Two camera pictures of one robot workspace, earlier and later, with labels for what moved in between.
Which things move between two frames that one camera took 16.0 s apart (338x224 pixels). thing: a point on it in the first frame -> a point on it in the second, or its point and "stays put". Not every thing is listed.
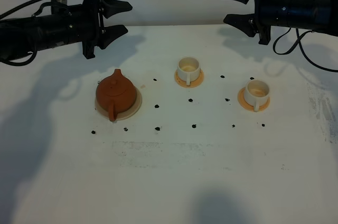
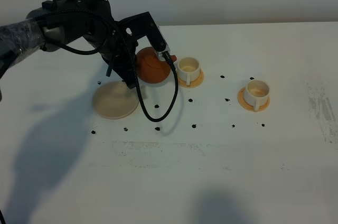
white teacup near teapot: x=188 y=69 stays put
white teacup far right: x=256 y=93 stays put
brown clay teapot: x=116 y=93 -> x=149 y=67
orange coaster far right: x=246 y=106 stays put
